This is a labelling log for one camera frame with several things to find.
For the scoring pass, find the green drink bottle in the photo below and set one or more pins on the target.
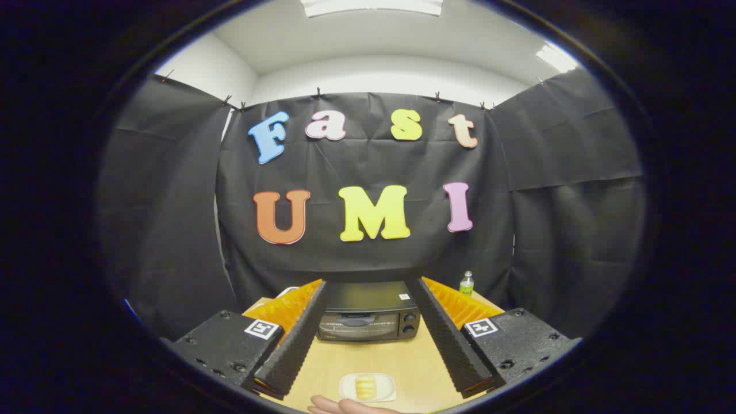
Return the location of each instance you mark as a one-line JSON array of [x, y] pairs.
[[466, 284]]

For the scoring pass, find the yellow bread roll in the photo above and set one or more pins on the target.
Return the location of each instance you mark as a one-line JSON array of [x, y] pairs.
[[365, 387]]

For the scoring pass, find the ceiling light panel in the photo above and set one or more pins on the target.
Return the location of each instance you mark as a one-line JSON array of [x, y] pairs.
[[555, 57], [371, 6]]

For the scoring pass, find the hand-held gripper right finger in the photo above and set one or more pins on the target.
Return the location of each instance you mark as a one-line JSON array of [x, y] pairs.
[[445, 339]]

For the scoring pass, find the white square plate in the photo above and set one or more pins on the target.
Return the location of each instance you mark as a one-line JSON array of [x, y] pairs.
[[385, 388]]

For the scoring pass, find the black toaster oven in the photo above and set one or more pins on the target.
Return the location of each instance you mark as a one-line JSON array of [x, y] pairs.
[[368, 322]]

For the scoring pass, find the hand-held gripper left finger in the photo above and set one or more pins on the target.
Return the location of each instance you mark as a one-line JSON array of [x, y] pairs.
[[296, 339]]

